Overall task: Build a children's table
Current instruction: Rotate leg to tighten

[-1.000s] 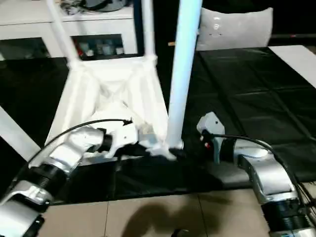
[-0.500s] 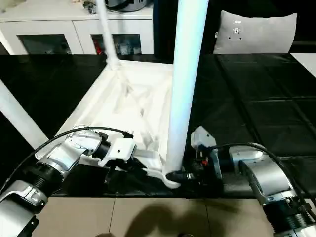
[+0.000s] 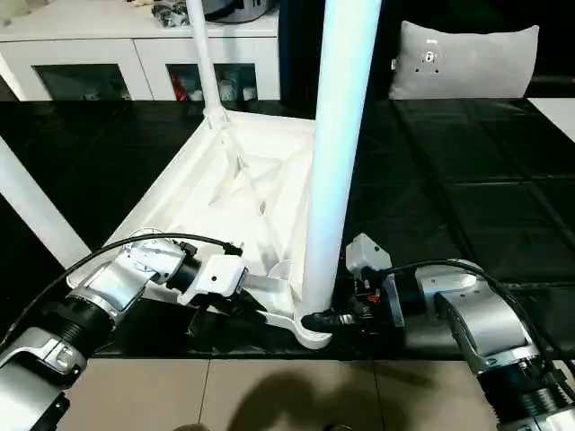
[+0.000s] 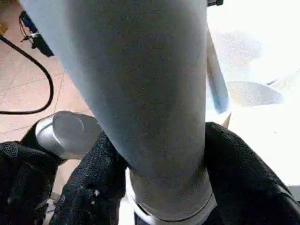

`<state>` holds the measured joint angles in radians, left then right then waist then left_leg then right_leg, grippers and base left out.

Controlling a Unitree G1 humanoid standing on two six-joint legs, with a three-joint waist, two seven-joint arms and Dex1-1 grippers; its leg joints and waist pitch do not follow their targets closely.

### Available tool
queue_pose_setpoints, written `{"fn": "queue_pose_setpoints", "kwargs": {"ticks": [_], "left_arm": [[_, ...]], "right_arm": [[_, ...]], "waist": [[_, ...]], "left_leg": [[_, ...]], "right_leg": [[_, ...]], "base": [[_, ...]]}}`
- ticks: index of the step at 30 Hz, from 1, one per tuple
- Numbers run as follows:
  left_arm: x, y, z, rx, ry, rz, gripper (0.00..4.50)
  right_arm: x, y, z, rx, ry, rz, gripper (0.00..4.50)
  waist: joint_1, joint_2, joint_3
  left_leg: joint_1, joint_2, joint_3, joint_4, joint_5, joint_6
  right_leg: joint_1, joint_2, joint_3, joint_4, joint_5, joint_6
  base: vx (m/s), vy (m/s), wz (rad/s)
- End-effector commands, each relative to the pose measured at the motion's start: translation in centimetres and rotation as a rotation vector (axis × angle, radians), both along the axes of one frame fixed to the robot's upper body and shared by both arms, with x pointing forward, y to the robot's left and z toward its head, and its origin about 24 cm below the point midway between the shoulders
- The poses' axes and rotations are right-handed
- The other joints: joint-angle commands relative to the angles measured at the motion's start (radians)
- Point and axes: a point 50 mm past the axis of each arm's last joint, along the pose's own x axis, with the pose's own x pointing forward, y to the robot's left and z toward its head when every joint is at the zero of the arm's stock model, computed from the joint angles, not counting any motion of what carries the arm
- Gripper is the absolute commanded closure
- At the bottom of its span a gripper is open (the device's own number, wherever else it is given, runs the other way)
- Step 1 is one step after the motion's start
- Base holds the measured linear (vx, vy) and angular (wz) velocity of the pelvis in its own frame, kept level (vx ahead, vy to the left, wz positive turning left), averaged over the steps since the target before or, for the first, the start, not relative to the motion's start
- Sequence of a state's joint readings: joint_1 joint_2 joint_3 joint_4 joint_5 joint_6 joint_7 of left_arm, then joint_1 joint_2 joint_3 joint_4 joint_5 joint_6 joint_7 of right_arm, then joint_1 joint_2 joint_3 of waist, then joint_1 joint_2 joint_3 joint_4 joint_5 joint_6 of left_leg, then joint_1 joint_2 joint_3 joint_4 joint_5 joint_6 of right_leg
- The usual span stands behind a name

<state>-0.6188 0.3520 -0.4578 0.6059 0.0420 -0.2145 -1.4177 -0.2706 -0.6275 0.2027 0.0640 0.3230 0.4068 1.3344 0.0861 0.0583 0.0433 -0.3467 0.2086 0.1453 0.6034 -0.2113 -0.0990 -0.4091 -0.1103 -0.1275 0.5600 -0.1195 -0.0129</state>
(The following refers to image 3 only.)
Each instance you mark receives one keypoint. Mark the white plastic table top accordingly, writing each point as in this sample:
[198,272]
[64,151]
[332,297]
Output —
[251,148]

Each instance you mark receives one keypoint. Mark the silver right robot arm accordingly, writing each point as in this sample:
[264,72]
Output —
[485,314]

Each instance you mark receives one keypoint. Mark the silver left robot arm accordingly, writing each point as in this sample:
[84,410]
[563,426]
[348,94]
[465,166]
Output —
[112,283]

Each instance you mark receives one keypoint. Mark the black work mat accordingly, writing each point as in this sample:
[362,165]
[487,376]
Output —
[471,179]

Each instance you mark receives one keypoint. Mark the grey cushion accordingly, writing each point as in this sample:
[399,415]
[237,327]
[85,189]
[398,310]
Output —
[462,63]

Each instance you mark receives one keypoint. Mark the white flat board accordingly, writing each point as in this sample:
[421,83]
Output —
[557,112]

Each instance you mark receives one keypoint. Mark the white glass-door cabinet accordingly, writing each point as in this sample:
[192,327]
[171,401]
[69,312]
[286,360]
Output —
[112,49]

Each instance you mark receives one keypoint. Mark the grey round cooker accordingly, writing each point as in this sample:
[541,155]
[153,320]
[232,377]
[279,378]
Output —
[238,10]

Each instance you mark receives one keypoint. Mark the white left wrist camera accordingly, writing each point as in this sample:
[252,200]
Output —
[220,276]

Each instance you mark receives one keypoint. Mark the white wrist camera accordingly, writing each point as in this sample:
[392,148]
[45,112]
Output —
[366,253]
[220,276]

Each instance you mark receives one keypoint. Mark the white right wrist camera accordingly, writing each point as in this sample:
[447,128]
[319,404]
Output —
[366,253]

